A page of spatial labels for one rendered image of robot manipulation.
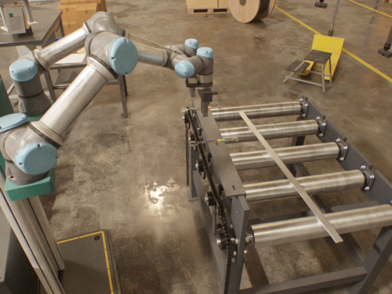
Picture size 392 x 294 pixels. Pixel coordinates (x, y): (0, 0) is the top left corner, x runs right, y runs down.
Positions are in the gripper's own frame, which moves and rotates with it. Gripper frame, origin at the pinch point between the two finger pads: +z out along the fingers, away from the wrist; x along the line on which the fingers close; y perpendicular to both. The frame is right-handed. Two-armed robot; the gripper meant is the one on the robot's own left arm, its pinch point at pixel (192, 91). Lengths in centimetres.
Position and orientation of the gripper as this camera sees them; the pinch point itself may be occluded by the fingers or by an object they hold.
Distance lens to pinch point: 195.3
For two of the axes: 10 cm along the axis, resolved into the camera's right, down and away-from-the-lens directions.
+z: 0.0, 8.1, 5.9
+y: 9.8, -1.0, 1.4
